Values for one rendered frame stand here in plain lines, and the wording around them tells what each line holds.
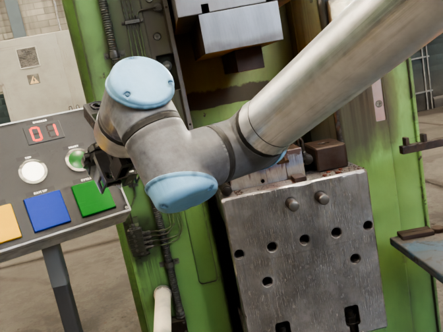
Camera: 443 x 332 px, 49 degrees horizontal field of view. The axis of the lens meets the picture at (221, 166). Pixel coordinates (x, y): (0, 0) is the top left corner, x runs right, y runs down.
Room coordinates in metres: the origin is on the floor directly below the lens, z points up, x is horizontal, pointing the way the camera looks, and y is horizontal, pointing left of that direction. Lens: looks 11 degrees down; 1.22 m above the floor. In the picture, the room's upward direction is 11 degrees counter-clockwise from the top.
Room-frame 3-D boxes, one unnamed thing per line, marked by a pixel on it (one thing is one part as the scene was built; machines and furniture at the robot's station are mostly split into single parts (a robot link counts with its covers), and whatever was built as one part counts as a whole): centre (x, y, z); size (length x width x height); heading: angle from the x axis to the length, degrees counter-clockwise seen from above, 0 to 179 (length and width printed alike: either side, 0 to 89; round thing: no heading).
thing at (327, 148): (1.30, -0.29, 0.95); 0.12 x 0.08 x 0.06; 5
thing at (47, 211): (0.99, 0.38, 1.01); 0.07 x 0.05 x 0.07; 120
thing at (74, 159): (1.08, 0.31, 1.09); 0.05 x 0.03 x 0.04; 95
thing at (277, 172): (1.44, -0.10, 0.96); 0.42 x 0.20 x 0.09; 5
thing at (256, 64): (1.48, -0.12, 1.24); 0.30 x 0.07 x 0.06; 5
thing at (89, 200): (1.04, 0.29, 1.01); 0.07 x 0.05 x 0.07; 120
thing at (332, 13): (1.38, -0.42, 1.27); 0.09 x 0.02 x 0.17; 95
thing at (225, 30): (1.44, -0.10, 1.32); 0.42 x 0.20 x 0.10; 5
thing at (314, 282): (1.45, -0.15, 0.69); 0.56 x 0.38 x 0.45; 5
